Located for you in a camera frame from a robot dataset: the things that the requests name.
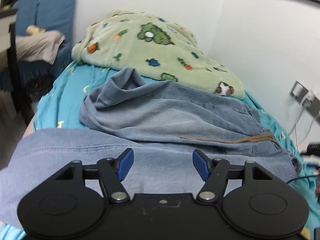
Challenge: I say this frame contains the blue denim jeans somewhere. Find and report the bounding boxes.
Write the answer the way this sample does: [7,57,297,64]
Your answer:
[1,69,302,226]

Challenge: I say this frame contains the green cartoon fleece blanket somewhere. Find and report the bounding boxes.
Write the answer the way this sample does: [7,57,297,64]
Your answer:
[72,10,245,99]

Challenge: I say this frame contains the beige cloth pile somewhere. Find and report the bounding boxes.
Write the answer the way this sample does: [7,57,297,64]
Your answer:
[16,30,66,64]

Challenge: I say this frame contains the dark wooden furniture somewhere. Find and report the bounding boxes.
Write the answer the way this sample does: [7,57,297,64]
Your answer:
[1,8,33,126]

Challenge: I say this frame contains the blue quilted cushion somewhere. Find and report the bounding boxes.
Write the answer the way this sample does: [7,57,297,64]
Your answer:
[14,0,75,83]

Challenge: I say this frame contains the brown drawstring cord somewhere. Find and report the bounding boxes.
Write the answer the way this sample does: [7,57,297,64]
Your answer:
[179,133,296,160]

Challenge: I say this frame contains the grey wall power strip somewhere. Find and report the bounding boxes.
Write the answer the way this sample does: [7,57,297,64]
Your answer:
[290,81,320,123]

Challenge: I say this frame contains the white charger cable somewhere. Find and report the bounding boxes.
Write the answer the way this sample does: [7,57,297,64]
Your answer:
[287,94,318,153]

